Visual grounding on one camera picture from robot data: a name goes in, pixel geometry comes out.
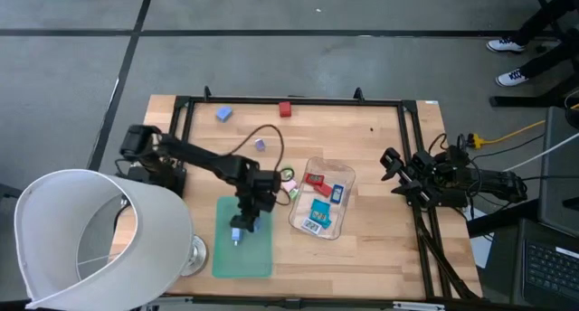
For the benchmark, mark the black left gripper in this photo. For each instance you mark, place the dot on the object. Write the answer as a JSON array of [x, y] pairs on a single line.
[[260, 191]]

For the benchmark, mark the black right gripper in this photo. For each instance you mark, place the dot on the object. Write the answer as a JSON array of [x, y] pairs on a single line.
[[429, 173]]

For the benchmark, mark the small blue wall charger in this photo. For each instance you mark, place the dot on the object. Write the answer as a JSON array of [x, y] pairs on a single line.
[[236, 235]]

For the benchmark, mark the clear plastic tray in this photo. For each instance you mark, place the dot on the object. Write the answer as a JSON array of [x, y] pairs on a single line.
[[344, 171]]

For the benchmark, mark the dark blue digital clock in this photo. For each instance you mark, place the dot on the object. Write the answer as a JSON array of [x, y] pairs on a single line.
[[337, 193]]

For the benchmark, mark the white digital clock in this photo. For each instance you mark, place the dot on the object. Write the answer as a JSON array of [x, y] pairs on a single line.
[[311, 226]]

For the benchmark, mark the red digital clock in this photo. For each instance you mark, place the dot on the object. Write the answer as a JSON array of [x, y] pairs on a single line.
[[314, 179], [324, 190]]

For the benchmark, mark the small purple wall charger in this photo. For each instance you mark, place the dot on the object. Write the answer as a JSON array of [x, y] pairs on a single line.
[[259, 144]]

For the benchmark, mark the red wall charger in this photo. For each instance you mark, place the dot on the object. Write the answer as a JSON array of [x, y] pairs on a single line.
[[285, 108]]

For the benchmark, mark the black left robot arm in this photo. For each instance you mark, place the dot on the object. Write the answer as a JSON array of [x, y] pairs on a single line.
[[194, 153]]

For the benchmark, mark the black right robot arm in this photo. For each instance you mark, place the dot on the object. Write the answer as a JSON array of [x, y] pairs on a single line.
[[493, 182]]

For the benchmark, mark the green translucent plastic tray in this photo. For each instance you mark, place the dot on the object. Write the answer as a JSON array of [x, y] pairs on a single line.
[[253, 261]]

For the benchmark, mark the white lamp shade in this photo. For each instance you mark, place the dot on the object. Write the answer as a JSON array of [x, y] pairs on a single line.
[[158, 238]]

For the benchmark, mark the black standing desk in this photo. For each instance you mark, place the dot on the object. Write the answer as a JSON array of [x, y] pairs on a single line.
[[520, 101]]

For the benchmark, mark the dark grey computer case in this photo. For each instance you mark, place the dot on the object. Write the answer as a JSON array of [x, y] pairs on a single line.
[[558, 175]]

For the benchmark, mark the black laptop with keyboard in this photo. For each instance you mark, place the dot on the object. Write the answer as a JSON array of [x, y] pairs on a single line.
[[549, 270]]

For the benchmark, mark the person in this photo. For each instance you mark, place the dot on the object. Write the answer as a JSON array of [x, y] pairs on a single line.
[[543, 62]]

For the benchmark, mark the black aluminium table frame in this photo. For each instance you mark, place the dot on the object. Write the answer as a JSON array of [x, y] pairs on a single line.
[[362, 298]]

